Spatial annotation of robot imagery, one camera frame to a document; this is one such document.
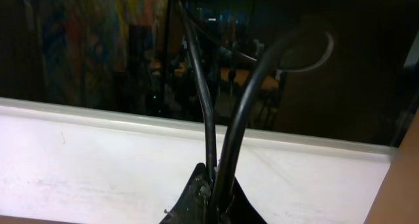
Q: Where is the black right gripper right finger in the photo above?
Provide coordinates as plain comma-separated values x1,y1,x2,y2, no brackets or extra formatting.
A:
225,179,266,224

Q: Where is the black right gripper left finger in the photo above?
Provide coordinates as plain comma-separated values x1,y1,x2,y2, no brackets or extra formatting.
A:
160,163,211,224

